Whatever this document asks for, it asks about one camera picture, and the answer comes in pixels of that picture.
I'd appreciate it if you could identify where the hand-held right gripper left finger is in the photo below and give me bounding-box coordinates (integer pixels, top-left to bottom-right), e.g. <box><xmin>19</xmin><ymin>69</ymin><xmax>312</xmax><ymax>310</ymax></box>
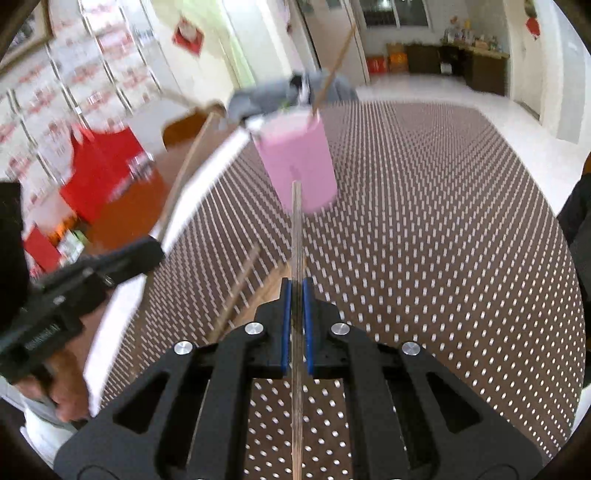
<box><xmin>54</xmin><ymin>278</ymin><xmax>293</xmax><ymax>480</ymax></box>

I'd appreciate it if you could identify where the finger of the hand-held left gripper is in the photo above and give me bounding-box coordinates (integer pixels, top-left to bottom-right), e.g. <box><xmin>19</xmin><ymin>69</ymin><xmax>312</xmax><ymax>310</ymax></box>
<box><xmin>28</xmin><ymin>236</ymin><xmax>166</xmax><ymax>305</ymax></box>

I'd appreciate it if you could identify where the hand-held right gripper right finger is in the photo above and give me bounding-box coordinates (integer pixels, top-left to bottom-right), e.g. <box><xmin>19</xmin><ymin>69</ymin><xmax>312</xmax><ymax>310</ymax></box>
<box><xmin>302</xmin><ymin>278</ymin><xmax>546</xmax><ymax>480</ymax></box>

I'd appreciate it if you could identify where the wooden chopstick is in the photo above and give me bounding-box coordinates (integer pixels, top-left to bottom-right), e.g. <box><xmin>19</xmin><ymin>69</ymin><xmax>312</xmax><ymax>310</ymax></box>
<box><xmin>290</xmin><ymin>181</ymin><xmax>306</xmax><ymax>480</ymax></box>
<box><xmin>310</xmin><ymin>21</ymin><xmax>360</xmax><ymax>121</ymax></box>
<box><xmin>210</xmin><ymin>244</ymin><xmax>264</xmax><ymax>344</ymax></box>
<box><xmin>154</xmin><ymin>111</ymin><xmax>223</xmax><ymax>243</ymax></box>

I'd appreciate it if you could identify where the pink cup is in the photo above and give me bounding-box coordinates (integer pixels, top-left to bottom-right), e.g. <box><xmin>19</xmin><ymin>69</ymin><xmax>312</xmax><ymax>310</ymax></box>
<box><xmin>252</xmin><ymin>105</ymin><xmax>339</xmax><ymax>215</ymax></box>

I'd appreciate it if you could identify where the person's left hand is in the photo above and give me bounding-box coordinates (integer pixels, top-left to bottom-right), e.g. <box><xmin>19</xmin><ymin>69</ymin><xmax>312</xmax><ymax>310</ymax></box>
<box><xmin>18</xmin><ymin>346</ymin><xmax>93</xmax><ymax>423</ymax></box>

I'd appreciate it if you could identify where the green white box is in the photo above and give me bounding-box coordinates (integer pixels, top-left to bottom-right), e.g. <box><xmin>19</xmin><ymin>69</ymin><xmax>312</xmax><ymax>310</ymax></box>
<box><xmin>58</xmin><ymin>226</ymin><xmax>88</xmax><ymax>268</ymax></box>

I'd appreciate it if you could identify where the wooden side table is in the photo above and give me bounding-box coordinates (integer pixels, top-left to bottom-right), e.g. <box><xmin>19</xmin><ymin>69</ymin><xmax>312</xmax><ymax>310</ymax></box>
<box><xmin>85</xmin><ymin>152</ymin><xmax>185</xmax><ymax>250</ymax></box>

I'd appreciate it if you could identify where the red box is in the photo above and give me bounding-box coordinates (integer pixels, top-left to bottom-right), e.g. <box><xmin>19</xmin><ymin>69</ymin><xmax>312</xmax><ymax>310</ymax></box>
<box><xmin>23</xmin><ymin>226</ymin><xmax>61</xmax><ymax>273</ymax></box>

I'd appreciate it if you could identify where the red bag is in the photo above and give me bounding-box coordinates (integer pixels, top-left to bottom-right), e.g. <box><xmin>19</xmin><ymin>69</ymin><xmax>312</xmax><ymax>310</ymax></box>
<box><xmin>59</xmin><ymin>124</ymin><xmax>155</xmax><ymax>222</ymax></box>

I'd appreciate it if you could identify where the shiny silver object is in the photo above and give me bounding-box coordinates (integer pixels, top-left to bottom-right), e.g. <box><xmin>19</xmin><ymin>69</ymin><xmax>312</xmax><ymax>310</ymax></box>
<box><xmin>129</xmin><ymin>154</ymin><xmax>155</xmax><ymax>181</ymax></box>

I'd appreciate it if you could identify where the brown polka dot tablecloth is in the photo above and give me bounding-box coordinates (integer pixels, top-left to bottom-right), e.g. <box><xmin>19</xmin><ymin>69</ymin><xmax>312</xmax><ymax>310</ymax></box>
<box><xmin>99</xmin><ymin>99</ymin><xmax>585</xmax><ymax>480</ymax></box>

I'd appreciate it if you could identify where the wooden chair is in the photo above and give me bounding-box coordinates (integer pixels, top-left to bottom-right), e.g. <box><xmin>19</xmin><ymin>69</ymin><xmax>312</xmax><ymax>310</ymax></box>
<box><xmin>161</xmin><ymin>106</ymin><xmax>227</xmax><ymax>153</ymax></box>

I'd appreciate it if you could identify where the grey jacket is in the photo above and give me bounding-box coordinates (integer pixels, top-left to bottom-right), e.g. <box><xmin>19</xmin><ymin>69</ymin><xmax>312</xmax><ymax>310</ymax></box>
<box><xmin>226</xmin><ymin>69</ymin><xmax>358</xmax><ymax>125</ymax></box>

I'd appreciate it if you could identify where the framed picture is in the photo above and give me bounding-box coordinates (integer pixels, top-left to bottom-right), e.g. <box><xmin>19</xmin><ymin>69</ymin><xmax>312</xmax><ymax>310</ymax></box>
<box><xmin>0</xmin><ymin>0</ymin><xmax>54</xmax><ymax>70</ymax></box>

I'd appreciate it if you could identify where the orange carton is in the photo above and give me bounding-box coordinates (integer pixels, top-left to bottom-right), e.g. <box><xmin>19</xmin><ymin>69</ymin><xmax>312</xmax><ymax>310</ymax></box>
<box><xmin>387</xmin><ymin>44</ymin><xmax>409</xmax><ymax>72</ymax></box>

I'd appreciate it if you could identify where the person's dark clothing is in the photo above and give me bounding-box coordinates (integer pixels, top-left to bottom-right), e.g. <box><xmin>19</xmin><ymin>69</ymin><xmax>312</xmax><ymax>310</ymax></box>
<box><xmin>556</xmin><ymin>152</ymin><xmax>591</xmax><ymax>388</ymax></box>

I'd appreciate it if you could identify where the dark wooden cabinet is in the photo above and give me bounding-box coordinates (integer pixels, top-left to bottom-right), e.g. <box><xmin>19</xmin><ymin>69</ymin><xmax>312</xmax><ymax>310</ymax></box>
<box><xmin>406</xmin><ymin>41</ymin><xmax>509</xmax><ymax>95</ymax></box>

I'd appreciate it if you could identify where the window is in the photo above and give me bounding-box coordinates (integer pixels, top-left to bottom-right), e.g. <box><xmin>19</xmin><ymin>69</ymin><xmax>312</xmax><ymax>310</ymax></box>
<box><xmin>360</xmin><ymin>0</ymin><xmax>432</xmax><ymax>28</ymax></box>

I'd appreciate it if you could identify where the row of bottles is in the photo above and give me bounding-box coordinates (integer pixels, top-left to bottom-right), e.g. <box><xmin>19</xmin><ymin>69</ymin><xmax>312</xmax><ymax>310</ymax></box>
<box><xmin>443</xmin><ymin>18</ymin><xmax>502</xmax><ymax>51</ymax></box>

